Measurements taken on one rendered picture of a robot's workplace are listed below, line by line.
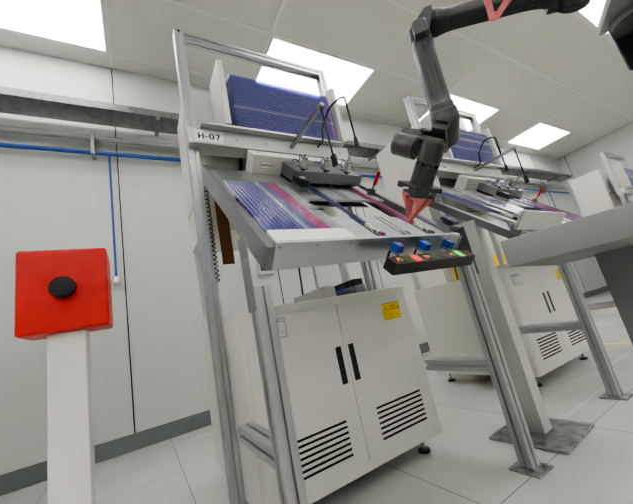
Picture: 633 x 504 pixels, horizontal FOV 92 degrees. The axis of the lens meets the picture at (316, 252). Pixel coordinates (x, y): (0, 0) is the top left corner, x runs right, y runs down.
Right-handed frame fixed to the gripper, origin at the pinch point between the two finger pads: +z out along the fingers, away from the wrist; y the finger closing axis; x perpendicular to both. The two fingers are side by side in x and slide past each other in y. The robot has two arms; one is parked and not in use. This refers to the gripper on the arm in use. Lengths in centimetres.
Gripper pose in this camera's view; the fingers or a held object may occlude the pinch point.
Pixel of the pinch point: (409, 218)
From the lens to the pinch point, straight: 86.1
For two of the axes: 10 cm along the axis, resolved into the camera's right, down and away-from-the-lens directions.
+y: -8.6, 0.7, -5.1
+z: -1.8, 8.9, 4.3
